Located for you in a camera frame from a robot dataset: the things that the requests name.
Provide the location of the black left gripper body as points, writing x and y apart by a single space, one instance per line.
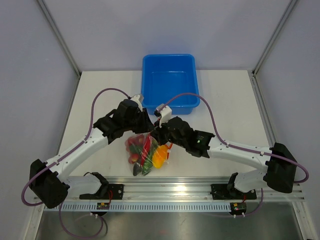
139 124

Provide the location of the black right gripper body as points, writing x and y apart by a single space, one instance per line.
165 136

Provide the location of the red yellow fake grapes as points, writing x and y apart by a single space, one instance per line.
134 147

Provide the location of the yellow fake bell pepper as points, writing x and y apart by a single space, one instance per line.
160 155

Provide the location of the clear zip top bag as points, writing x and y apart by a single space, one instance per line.
146 154

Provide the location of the green fake cucumber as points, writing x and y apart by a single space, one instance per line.
142 169

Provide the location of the red fake chili pepper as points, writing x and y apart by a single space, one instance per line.
145 149

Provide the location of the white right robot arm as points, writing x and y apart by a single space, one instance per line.
273 167

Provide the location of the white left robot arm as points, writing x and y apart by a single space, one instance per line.
50 180

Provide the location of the blue plastic bin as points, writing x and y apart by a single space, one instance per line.
165 76

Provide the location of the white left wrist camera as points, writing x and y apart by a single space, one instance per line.
138 98

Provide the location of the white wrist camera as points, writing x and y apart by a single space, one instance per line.
138 98
163 113

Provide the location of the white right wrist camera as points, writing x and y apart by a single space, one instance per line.
163 113

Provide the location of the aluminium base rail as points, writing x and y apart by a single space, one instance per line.
187 189

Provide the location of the white slotted cable duct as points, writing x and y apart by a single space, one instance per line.
211 207

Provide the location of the left aluminium frame post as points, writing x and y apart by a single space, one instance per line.
59 37

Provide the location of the aluminium frame post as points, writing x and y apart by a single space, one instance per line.
275 35
59 37

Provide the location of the right aluminium frame post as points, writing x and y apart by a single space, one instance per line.
275 35

